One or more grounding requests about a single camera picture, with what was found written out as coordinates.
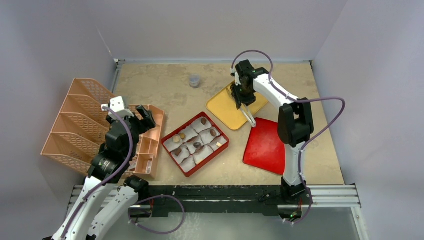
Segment black metal base rail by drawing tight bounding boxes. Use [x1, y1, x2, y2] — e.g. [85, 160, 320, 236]
[71, 183, 362, 220]

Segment pink plastic file rack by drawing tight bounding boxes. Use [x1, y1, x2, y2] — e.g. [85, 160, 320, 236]
[41, 78, 165, 180]

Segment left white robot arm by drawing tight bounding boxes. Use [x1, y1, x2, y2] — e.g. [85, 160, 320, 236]
[51, 103, 156, 240]

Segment red box lid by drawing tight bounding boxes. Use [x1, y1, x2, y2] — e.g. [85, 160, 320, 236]
[242, 117, 286, 175]

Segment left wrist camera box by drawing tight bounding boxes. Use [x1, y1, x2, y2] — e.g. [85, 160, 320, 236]
[101, 96, 131, 121]

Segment metal serving tongs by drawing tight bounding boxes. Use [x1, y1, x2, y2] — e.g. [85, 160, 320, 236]
[240, 103, 257, 128]

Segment small clear plastic jar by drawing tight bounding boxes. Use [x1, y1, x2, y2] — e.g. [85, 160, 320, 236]
[188, 74, 201, 89]

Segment dark chocolate at tray bottom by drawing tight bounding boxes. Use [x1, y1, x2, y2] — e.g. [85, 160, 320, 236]
[209, 129, 217, 137]

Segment dark round chocolate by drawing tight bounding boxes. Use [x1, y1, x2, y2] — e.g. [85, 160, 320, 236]
[193, 142, 202, 149]

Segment yellow plastic tray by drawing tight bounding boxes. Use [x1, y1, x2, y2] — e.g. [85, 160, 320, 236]
[205, 83, 250, 131]

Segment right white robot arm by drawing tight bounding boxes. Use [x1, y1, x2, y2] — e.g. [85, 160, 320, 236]
[229, 60, 314, 204]

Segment red compartment chocolate box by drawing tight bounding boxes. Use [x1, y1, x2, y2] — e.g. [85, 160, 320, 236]
[160, 112, 230, 178]

